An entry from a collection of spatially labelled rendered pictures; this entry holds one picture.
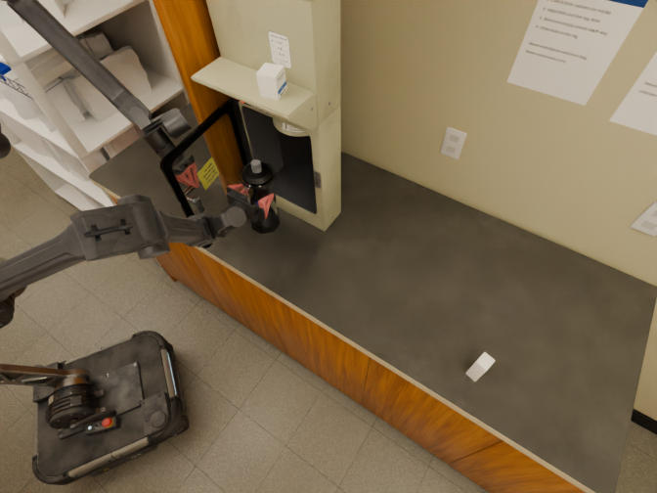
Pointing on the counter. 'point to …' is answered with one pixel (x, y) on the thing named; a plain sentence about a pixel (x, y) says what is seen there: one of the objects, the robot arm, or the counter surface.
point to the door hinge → (241, 128)
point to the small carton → (272, 81)
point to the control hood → (299, 106)
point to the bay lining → (274, 142)
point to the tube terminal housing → (300, 41)
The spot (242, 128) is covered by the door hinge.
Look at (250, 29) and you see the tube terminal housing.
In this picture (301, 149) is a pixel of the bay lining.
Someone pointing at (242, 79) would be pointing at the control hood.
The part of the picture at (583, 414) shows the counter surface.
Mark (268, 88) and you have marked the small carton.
